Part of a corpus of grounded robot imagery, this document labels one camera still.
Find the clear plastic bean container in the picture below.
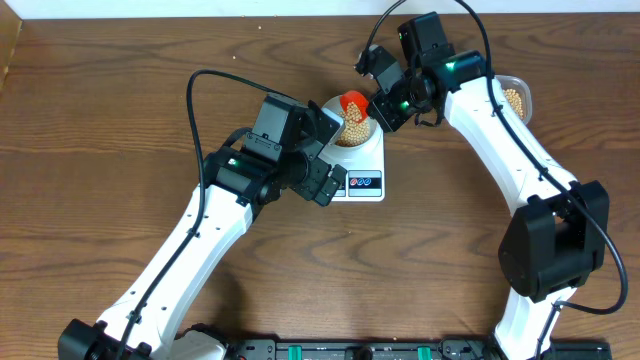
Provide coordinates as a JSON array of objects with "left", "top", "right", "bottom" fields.
[{"left": 496, "top": 75, "right": 533, "bottom": 125}]

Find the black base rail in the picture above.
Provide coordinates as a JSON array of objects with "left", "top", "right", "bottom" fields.
[{"left": 224, "top": 337, "right": 612, "bottom": 360}]

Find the red plastic measuring scoop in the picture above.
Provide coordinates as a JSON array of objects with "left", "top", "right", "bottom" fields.
[{"left": 339, "top": 90, "right": 369, "bottom": 123}]

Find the white digital kitchen scale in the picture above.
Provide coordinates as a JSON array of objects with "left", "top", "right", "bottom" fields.
[{"left": 319, "top": 125, "right": 385, "bottom": 202}]

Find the left black cable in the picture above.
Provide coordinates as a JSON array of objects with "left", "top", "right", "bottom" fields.
[{"left": 114, "top": 68, "right": 291, "bottom": 360}]

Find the pile of soybeans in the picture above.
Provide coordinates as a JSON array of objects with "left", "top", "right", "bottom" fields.
[{"left": 503, "top": 89, "right": 524, "bottom": 120}]

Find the grey round bowl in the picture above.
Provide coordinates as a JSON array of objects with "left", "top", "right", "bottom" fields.
[{"left": 323, "top": 95, "right": 379, "bottom": 148}]

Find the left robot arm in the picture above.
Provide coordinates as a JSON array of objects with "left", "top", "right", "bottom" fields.
[{"left": 58, "top": 128, "right": 347, "bottom": 360}]

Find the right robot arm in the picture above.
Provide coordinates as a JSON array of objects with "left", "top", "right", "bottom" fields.
[{"left": 355, "top": 12, "right": 609, "bottom": 359}]

